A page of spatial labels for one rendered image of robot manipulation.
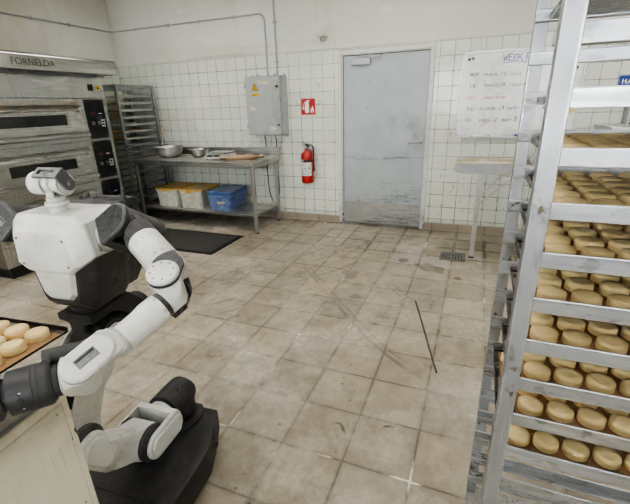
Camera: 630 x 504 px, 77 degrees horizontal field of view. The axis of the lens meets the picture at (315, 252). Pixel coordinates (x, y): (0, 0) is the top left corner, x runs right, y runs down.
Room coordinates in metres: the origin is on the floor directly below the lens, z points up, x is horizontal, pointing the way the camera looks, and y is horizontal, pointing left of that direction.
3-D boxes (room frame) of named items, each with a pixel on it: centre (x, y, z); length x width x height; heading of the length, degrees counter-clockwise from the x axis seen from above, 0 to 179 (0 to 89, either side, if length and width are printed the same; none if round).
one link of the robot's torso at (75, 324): (1.22, 0.72, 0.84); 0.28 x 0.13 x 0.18; 163
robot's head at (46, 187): (1.13, 0.75, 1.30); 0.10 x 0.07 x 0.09; 73
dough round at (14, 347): (0.77, 0.69, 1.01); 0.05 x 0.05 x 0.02
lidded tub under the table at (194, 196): (5.44, 1.58, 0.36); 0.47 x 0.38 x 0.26; 158
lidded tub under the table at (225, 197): (5.27, 1.16, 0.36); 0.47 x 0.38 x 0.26; 160
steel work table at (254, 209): (5.39, 1.44, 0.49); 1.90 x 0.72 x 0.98; 68
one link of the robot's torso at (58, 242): (1.19, 0.73, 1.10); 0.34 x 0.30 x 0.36; 73
